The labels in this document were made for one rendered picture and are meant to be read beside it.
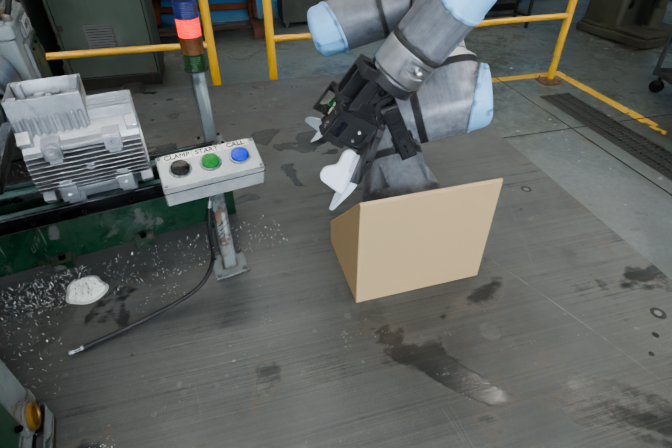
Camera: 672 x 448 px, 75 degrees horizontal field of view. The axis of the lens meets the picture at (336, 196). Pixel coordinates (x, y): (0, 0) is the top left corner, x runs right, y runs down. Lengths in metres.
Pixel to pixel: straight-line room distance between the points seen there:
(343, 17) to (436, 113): 0.27
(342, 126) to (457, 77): 0.30
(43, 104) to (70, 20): 3.18
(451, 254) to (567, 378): 0.27
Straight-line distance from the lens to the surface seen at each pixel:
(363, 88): 0.59
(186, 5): 1.23
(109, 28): 4.06
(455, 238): 0.84
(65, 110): 0.94
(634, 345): 0.95
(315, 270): 0.92
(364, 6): 0.65
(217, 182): 0.76
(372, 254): 0.78
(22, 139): 0.95
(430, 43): 0.56
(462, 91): 0.82
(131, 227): 1.05
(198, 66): 1.27
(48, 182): 0.97
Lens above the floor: 1.46
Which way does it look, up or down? 36 degrees down
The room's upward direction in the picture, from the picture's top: straight up
